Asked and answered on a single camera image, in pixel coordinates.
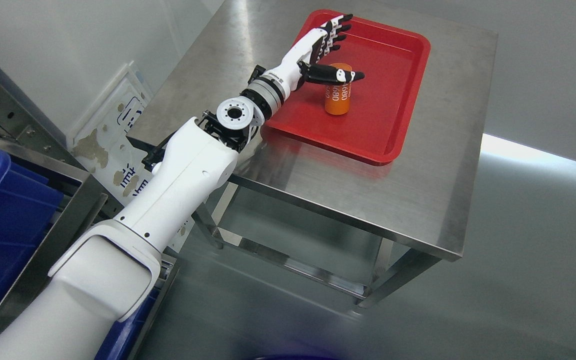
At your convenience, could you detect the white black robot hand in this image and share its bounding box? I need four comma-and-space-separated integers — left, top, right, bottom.
266, 14, 366, 94

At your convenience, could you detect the orange cylindrical capacitor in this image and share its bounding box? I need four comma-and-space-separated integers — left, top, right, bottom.
324, 83, 352, 116

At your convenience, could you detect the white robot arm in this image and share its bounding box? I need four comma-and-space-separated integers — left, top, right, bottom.
0, 118, 239, 360

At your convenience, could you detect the metal shelf rack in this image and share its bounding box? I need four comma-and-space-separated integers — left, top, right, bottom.
0, 70, 123, 335

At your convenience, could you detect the red plastic tray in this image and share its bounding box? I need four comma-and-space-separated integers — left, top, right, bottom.
262, 16, 432, 166

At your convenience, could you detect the stainless steel table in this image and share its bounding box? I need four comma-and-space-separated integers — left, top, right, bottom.
128, 0, 498, 308

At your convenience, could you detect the white printed sign board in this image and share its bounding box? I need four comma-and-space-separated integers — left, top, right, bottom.
66, 62, 194, 253

